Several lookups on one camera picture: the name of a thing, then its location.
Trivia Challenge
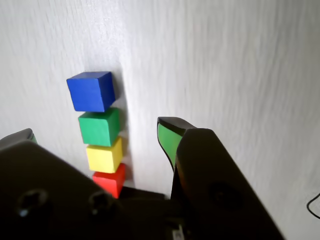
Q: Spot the red wooden cube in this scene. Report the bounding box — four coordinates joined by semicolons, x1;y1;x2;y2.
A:
92;162;126;200

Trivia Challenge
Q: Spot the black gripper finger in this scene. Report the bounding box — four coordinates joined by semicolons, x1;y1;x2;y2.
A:
0;128;38;151
157;116;286;240

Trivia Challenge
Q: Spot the yellow wooden cube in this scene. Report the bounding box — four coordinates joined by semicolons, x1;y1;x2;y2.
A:
86;136;123;174

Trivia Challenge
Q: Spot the blue wooden cube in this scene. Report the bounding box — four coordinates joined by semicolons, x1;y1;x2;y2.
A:
66;71;117;113

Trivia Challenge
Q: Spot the green wooden cube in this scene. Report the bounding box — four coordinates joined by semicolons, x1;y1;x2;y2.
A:
78;107;121;147

